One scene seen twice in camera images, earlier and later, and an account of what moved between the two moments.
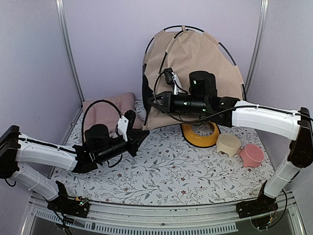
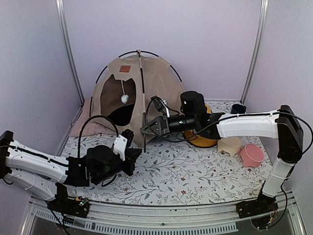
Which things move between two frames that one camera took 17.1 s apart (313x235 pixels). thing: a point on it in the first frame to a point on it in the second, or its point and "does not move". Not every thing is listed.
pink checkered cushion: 103,113 to 90,127
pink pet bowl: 252,155 does not move
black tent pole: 203,32 to 143,99
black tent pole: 162,70 to 124,54
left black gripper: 135,141 to 131,156
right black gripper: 167,103 to 163,125
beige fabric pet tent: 185,51 to 124,88
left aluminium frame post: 62,16 does not move
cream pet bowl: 229,143 does not move
